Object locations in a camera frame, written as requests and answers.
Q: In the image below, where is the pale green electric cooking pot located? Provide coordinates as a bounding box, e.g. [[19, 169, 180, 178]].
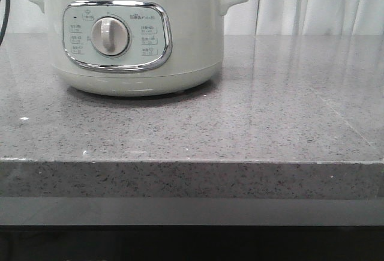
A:
[[29, 0, 248, 97]]

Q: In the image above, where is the white curtain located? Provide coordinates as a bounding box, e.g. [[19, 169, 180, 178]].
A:
[[0, 0, 384, 36]]

